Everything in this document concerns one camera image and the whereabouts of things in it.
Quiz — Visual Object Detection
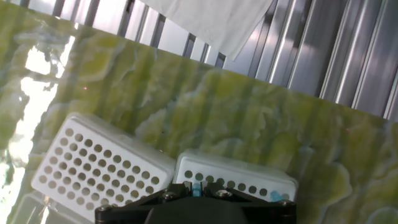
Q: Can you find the green marble pattern mat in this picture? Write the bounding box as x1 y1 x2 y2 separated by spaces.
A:
0 0 398 224

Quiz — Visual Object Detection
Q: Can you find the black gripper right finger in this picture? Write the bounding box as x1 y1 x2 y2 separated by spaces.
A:
201 182 297 224

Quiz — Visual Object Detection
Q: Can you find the white pipette tip rack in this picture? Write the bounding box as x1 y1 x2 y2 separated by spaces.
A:
30 112 177 222
172 149 299 203

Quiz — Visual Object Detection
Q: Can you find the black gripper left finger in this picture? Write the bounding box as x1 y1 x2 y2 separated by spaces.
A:
95 182 193 224

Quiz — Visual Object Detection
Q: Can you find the clear plastic box lid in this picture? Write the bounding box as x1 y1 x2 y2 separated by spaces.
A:
6 190 96 224

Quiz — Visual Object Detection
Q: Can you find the white paper sheet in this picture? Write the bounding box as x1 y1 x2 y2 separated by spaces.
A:
138 0 274 62

